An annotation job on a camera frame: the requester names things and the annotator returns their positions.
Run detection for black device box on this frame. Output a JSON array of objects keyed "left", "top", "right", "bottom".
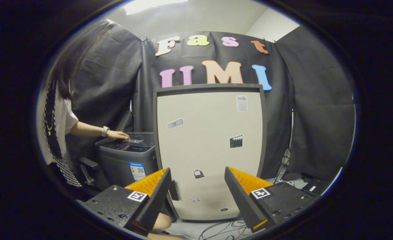
[{"left": 301, "top": 178, "right": 331, "bottom": 198}]

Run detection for dark washing machine lid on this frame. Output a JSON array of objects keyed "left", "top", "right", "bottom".
[{"left": 116, "top": 132, "right": 155, "bottom": 148}]

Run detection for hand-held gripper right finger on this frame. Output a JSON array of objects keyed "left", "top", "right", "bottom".
[{"left": 224, "top": 166, "right": 315, "bottom": 233}]

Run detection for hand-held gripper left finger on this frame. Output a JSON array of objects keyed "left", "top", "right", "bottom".
[{"left": 83, "top": 168, "right": 172, "bottom": 235}]

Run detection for tangled thin floor cables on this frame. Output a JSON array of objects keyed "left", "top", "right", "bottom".
[{"left": 199, "top": 218, "right": 252, "bottom": 240}]

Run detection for hanging black cables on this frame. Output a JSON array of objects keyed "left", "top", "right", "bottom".
[{"left": 274, "top": 147, "right": 292, "bottom": 184}]

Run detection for ceiling light panel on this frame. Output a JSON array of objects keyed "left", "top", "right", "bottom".
[{"left": 125, "top": 0, "right": 189, "bottom": 15}]

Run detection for person's bare knee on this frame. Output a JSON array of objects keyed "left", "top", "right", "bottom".
[{"left": 148, "top": 213, "right": 184, "bottom": 240}]

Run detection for black backdrop cloth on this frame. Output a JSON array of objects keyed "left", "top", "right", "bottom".
[{"left": 66, "top": 23, "right": 355, "bottom": 183}]

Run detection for grey washing machine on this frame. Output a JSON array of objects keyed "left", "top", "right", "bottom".
[{"left": 95, "top": 132, "right": 159, "bottom": 191}]

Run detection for black office chair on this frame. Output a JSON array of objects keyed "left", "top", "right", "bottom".
[{"left": 50, "top": 157, "right": 101, "bottom": 200}]

